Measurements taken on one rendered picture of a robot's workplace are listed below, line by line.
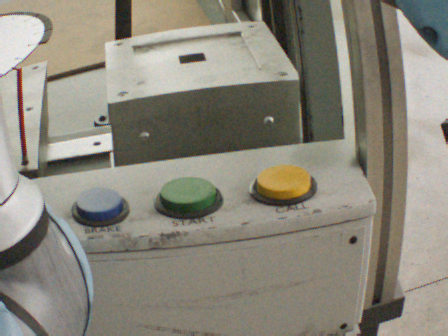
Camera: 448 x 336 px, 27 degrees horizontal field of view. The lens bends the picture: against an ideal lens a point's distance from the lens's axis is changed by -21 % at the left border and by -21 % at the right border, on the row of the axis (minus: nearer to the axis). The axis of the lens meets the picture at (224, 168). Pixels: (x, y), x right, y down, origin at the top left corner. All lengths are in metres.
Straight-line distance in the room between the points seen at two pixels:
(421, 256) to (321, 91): 1.47
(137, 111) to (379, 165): 0.25
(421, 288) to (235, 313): 1.44
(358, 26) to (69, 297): 0.32
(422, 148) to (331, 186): 2.05
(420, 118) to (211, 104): 2.09
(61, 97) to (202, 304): 0.65
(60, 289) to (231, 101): 0.41
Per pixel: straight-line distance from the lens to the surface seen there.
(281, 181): 0.82
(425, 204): 2.59
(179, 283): 0.82
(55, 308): 0.64
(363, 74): 0.82
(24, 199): 0.63
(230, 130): 1.02
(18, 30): 1.16
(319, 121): 0.95
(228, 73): 1.02
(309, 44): 0.92
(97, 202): 0.81
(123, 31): 1.26
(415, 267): 2.33
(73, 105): 1.39
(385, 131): 0.86
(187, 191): 0.82
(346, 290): 0.86
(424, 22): 0.34
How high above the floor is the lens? 1.30
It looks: 28 degrees down
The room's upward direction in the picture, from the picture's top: 4 degrees counter-clockwise
